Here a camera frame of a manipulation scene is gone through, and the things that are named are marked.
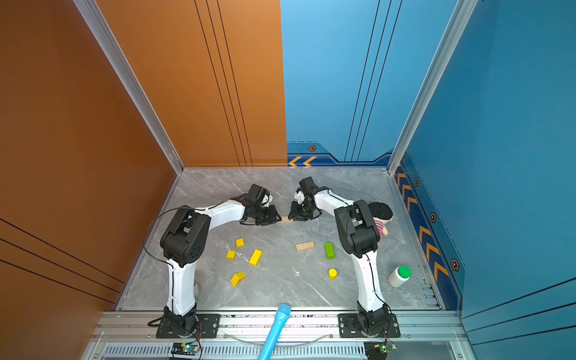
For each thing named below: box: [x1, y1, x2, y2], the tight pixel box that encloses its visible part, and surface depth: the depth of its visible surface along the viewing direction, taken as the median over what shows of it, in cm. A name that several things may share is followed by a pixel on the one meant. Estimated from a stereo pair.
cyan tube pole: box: [258, 303, 292, 360], surface depth 73 cm
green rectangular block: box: [324, 242, 336, 260], surface depth 91 cm
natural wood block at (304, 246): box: [295, 241, 315, 252], surface depth 93 cm
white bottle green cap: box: [387, 265, 413, 288], surface depth 77 cm
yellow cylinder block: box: [328, 268, 338, 280], surface depth 84 cm
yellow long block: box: [248, 249, 264, 267], surface depth 90 cm
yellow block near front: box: [230, 271, 246, 288], surface depth 84 cm
